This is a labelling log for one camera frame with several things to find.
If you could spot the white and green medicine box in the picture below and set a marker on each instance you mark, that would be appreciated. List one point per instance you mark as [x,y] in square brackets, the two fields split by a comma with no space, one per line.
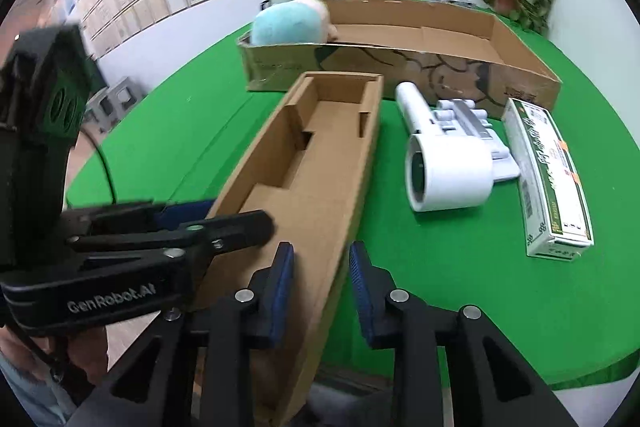
[550,182]

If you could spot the person's arm teal sleeve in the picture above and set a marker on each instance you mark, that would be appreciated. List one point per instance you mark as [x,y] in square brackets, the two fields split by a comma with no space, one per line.
[287,22]

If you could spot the person's left hand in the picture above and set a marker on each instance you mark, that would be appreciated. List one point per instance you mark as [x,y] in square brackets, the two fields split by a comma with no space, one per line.
[85,357]

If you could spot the person's blue jeans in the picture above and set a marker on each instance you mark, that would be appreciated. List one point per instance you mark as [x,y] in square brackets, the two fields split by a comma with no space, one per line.
[27,399]

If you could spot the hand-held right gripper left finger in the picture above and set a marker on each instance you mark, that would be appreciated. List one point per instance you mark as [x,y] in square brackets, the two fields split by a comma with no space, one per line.
[281,292]

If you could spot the grey plastic stool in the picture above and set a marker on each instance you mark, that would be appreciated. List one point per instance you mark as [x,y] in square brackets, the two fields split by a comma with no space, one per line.
[102,112]
[125,93]

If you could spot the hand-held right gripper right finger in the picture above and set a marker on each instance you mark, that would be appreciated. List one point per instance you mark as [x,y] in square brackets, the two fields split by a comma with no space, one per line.
[360,294]

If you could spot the green tablecloth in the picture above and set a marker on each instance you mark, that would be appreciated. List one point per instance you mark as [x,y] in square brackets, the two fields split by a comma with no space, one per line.
[500,307]

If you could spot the large printed cardboard box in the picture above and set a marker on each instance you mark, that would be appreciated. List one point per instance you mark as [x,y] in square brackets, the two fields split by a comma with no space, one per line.
[400,67]

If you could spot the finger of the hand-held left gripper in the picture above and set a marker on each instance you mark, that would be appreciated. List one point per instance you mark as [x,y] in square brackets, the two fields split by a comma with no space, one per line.
[235,227]
[185,213]

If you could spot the narrow brown cardboard tray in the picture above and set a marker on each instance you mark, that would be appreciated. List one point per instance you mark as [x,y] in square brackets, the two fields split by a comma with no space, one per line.
[310,207]

